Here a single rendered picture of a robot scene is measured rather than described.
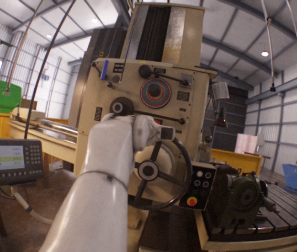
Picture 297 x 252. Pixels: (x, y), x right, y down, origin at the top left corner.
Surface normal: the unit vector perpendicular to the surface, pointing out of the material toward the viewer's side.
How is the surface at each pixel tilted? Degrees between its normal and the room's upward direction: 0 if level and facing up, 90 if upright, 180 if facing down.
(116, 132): 30
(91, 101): 90
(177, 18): 90
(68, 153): 90
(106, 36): 90
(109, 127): 26
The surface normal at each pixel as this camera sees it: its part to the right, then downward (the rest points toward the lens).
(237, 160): -0.16, -0.02
